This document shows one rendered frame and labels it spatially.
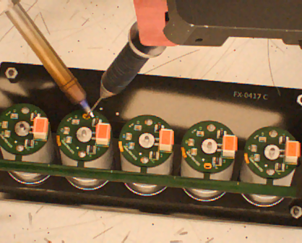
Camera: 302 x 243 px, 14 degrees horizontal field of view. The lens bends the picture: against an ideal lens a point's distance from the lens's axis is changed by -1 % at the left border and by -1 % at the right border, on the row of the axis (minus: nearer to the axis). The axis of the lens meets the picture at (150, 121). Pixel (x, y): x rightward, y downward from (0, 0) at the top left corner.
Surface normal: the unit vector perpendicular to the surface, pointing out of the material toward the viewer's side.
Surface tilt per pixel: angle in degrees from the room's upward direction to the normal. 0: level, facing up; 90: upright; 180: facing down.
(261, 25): 18
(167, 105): 0
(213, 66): 0
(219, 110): 0
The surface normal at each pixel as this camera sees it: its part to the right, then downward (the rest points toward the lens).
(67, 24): 0.00, -0.36
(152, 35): 0.06, 0.97
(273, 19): 0.31, -0.39
